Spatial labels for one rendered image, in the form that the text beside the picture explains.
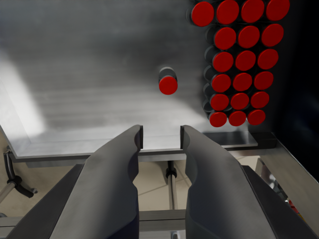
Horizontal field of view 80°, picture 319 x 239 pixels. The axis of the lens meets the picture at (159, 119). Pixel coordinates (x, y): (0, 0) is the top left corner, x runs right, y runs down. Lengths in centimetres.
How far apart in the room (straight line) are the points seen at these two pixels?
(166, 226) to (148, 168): 55
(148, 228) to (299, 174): 92
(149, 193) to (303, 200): 151
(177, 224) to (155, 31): 100
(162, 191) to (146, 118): 146
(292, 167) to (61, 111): 32
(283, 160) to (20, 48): 37
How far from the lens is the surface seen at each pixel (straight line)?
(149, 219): 115
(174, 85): 21
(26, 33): 29
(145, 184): 167
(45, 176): 184
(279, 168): 33
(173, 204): 122
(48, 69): 29
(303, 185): 30
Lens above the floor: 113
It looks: 62 degrees down
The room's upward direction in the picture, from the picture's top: 179 degrees counter-clockwise
